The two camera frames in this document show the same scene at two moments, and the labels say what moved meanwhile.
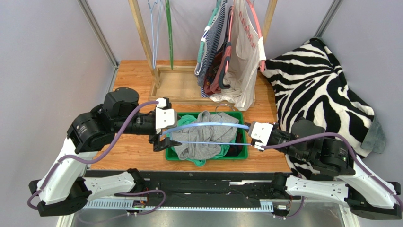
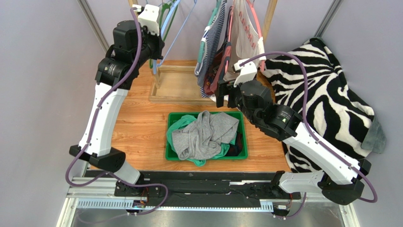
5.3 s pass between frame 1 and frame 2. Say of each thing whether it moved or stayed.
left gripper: moved
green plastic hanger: moved
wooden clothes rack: stayed
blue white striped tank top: stayed
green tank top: stayed
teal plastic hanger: stayed
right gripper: moved
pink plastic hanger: stayed
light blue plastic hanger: moved
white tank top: stayed
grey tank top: stayed
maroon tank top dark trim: stayed
